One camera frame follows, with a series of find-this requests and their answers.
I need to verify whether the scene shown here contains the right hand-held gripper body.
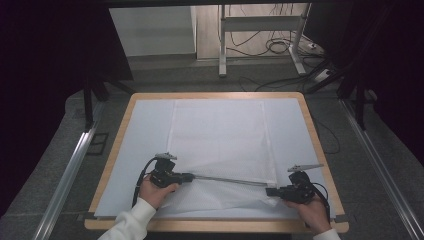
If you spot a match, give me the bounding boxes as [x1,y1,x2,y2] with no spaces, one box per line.
[283,163,325,205]

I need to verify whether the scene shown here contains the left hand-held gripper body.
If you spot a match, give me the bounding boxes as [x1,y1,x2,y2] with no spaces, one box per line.
[149,152,183,189]

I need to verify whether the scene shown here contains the white mesh laundry bag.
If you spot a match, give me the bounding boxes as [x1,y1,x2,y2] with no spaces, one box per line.
[156,98,285,214]

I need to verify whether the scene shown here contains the person's left hand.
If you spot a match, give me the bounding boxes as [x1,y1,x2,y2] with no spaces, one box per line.
[138,176,181,211]

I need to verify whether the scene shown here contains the person's right hand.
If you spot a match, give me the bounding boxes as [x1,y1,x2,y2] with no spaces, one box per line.
[283,196,331,235]

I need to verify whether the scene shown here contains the wooden table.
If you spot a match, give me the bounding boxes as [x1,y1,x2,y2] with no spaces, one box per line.
[83,92,350,234]

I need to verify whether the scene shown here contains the white table mat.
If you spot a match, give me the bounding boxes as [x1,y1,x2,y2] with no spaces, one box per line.
[94,97,336,220]

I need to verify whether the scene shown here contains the black floor socket plate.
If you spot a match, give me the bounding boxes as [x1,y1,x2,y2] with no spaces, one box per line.
[86,132,110,156]

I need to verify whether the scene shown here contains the black metal stand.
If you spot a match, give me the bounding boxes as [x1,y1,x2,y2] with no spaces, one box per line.
[305,58,369,131]
[82,74,136,132]

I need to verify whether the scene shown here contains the white power strip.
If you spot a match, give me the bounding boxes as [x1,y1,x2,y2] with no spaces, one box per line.
[314,68,334,83]

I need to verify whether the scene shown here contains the white cabinet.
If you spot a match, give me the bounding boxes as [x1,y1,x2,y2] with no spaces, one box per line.
[108,5,198,58]

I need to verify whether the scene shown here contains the dark curtain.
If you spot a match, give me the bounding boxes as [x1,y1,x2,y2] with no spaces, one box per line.
[304,0,424,164]
[0,0,134,218]

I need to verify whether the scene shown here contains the left hand-held gripper black cable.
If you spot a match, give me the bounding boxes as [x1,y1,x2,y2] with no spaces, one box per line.
[131,157,158,208]

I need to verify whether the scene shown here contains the hand-held gripper black cable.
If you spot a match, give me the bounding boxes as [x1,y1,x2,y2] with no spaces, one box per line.
[131,157,158,208]
[311,181,332,224]

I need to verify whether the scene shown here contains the right hand-held gripper black cable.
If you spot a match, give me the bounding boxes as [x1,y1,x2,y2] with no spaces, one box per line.
[311,181,332,224]

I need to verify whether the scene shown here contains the thin black floor cable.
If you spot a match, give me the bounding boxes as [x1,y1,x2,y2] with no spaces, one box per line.
[313,117,342,155]

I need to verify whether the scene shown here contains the aluminium rail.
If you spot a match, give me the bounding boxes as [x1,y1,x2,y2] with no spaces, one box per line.
[339,99,424,240]
[32,101,105,240]

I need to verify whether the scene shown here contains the long black floor cable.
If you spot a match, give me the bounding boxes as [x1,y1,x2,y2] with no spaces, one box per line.
[239,68,326,93]

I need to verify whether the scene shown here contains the black cable bundle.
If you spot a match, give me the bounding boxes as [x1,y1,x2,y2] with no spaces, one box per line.
[228,3,303,58]

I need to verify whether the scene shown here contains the white metal desk frame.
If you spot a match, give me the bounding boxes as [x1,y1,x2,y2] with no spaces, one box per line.
[218,3,312,78]

